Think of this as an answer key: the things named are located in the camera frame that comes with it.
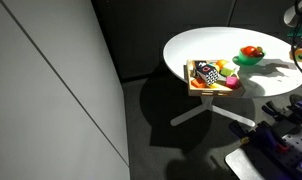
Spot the colourful foam toy cube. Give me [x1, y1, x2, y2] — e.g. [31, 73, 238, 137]
[289, 43, 302, 62]

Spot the orange toy block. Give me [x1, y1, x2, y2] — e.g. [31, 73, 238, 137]
[191, 78, 206, 88]

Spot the wooden toy tray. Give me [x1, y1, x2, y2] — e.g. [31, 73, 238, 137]
[184, 60, 245, 97]

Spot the black white patterned foam block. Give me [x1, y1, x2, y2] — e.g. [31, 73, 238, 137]
[195, 61, 219, 85]

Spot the orange toy ball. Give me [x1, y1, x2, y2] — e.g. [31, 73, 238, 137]
[216, 59, 228, 68]

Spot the green toy block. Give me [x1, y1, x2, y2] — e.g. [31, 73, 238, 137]
[220, 67, 235, 77]

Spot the pink toy block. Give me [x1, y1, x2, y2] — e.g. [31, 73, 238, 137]
[225, 76, 240, 89]

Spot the red toy tomato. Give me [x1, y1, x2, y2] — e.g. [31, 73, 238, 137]
[241, 46, 257, 56]

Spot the dark red toy plum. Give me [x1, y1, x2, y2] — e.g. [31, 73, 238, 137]
[254, 51, 264, 57]

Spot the yellow toy lemon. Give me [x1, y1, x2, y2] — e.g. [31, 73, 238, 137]
[256, 46, 263, 52]

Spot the green plastic bowl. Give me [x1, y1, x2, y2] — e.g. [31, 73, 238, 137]
[232, 48, 265, 66]

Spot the purple clamp with orange tip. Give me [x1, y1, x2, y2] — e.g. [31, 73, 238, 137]
[229, 120, 289, 153]

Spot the purple clamp far right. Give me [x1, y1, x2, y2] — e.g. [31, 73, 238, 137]
[261, 94, 302, 125]

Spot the perforated grey mounting plate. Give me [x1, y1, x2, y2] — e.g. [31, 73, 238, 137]
[276, 125, 302, 180]

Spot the white table pedestal base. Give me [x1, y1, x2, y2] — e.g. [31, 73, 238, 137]
[170, 96, 255, 127]

